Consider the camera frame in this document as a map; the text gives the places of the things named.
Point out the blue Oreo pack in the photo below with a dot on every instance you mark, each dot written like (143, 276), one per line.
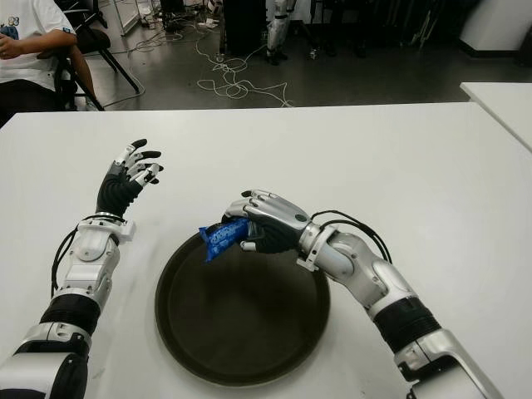
(222, 237)

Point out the white side table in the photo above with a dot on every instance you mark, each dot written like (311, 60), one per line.
(503, 104)

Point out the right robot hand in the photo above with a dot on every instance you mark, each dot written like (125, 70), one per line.
(278, 224)

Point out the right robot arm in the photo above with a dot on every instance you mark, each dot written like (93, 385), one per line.
(386, 291)

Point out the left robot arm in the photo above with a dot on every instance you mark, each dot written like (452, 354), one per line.
(79, 270)

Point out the round dark brown tray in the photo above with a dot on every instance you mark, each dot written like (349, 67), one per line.
(243, 316)

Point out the white cabinet with black base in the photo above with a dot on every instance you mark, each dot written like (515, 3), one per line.
(494, 25)

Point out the black folding chair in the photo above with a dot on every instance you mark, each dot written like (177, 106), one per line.
(93, 41)

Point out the person in white t-shirt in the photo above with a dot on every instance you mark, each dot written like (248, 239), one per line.
(25, 50)

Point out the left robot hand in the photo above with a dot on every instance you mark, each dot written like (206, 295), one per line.
(116, 191)

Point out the silver humanoid robot legs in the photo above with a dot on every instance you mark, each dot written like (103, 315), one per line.
(277, 29)

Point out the white board panel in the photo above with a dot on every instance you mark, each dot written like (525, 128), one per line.
(126, 14)

